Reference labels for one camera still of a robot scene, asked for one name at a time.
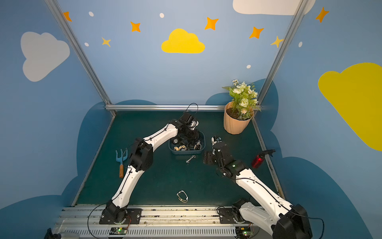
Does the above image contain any cream band watch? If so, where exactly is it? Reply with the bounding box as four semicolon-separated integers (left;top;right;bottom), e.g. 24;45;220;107
194;141;202;150

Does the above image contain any aluminium frame left post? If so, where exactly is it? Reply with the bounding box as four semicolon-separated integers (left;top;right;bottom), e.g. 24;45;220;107
45;0;112;106

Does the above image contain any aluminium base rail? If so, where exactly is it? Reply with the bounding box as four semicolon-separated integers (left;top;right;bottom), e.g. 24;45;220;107
52;205;272;239

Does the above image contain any peach ribbed flower pot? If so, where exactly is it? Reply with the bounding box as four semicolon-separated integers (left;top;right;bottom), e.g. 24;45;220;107
223;102;254;135

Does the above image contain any aluminium frame back bar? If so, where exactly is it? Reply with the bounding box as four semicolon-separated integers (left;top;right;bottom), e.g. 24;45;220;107
105;104;225;112

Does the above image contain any black band smartwatch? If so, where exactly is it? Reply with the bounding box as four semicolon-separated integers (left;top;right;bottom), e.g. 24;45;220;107
172;137;180;145

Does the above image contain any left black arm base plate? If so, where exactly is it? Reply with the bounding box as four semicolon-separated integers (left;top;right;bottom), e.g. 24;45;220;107
99;208;142;225

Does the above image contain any blue plastic storage box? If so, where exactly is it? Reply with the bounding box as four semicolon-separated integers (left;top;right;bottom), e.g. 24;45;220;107
168;131;206;155

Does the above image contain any red spray bottle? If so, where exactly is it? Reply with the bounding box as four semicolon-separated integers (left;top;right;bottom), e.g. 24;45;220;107
251;149;276;168

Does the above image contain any blue garden fork wooden handle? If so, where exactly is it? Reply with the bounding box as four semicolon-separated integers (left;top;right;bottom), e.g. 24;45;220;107
115;148;128;178

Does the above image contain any beige square watch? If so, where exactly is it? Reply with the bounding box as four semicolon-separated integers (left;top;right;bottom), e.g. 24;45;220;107
174;145;187;151

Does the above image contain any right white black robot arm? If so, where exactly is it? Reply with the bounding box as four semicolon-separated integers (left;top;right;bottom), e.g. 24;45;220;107
205;136;313;239

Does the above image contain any aluminium frame post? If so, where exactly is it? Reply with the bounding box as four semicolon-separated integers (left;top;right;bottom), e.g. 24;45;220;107
258;0;309;105
45;0;112;106

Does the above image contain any artificial white flower plant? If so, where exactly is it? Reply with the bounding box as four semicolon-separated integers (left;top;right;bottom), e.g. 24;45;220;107
223;79;261;120

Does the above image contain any right green circuit board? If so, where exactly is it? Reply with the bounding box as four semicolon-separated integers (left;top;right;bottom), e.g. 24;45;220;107
235;227;254;239

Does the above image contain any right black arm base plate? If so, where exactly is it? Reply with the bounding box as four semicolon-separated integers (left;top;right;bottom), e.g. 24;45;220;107
216;207;251;224

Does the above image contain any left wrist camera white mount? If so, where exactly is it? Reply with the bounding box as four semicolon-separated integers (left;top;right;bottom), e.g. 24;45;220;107
190;120;199;128

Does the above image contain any aluminium frame right post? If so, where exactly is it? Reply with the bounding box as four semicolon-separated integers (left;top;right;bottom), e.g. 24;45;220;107
258;0;309;105

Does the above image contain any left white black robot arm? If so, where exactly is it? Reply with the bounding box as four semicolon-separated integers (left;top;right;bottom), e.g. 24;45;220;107
99;112;200;225

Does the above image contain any green circuit board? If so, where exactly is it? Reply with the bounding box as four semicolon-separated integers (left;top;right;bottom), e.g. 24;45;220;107
109;227;128;236
235;227;254;239

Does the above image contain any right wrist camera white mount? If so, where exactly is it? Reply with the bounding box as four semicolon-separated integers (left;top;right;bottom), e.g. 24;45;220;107
211;135;222;145

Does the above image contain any left green circuit board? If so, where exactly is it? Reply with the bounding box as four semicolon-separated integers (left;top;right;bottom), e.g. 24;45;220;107
109;227;128;236

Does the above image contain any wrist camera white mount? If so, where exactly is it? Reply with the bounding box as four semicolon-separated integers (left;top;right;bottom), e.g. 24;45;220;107
190;120;199;128
211;135;222;145

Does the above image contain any silver bracelet watch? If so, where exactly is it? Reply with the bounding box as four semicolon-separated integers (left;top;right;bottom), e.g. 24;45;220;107
177;190;189;203

